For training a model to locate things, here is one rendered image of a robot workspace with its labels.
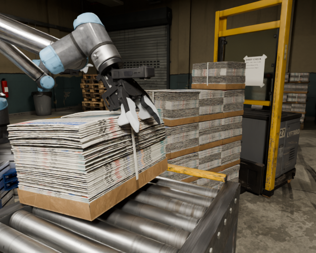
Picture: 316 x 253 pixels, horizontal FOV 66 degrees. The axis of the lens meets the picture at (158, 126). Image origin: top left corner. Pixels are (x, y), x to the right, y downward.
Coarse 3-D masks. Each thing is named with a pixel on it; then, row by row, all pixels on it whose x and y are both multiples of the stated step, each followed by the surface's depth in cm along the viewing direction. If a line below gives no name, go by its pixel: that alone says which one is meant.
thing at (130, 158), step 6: (102, 114) 75; (108, 114) 72; (114, 114) 70; (120, 114) 70; (126, 126) 66; (126, 132) 66; (126, 138) 67; (126, 144) 67; (132, 144) 69; (138, 144) 71; (132, 150) 69; (138, 150) 72; (132, 156) 70; (132, 162) 70; (138, 162) 72; (132, 168) 70; (138, 168) 72; (132, 174) 69
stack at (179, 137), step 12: (216, 120) 196; (168, 132) 164; (180, 132) 171; (192, 132) 180; (204, 132) 188; (216, 132) 198; (168, 144) 165; (180, 144) 173; (192, 144) 181; (204, 144) 190; (180, 156) 176; (192, 156) 182; (204, 156) 192; (216, 156) 202; (204, 168) 194; (180, 180) 179; (204, 180) 197
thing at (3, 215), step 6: (12, 204) 69; (18, 204) 69; (24, 204) 69; (0, 210) 66; (6, 210) 66; (12, 210) 66; (30, 210) 70; (0, 216) 63; (6, 216) 64; (6, 222) 64; (0, 252) 63
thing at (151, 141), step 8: (88, 112) 90; (96, 112) 86; (104, 112) 83; (112, 112) 80; (136, 112) 70; (160, 112) 82; (144, 120) 74; (152, 120) 78; (144, 128) 73; (152, 128) 78; (160, 128) 82; (144, 136) 74; (152, 136) 78; (160, 136) 82; (144, 144) 74; (152, 144) 79; (160, 144) 83; (144, 152) 75; (152, 152) 79; (160, 152) 83; (144, 160) 75; (152, 160) 79; (160, 160) 83; (144, 168) 74
